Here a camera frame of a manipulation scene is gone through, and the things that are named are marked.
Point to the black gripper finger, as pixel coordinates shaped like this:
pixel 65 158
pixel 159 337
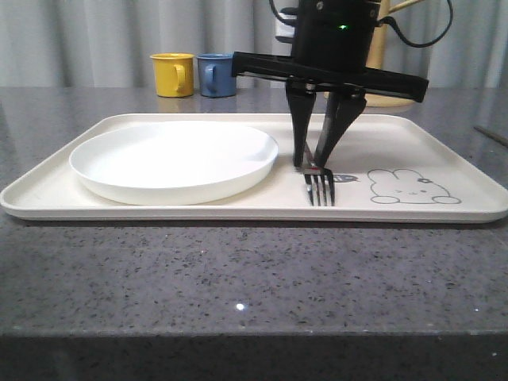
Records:
pixel 341 111
pixel 301 104

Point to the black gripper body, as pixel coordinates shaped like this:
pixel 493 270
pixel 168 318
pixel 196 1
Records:
pixel 330 50

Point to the silver metal fork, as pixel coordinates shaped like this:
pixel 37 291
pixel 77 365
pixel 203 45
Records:
pixel 320 185

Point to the white round plate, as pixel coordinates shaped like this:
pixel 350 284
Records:
pixel 174 163

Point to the wooden mug tree stand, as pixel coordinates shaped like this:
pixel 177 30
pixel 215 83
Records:
pixel 375 60

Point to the cream rabbit serving tray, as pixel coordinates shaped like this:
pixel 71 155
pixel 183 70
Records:
pixel 387 168

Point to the blue mug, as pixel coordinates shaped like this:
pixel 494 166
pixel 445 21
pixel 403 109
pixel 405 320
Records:
pixel 215 75

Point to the yellow mug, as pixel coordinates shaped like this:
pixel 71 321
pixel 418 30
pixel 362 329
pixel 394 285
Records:
pixel 174 74

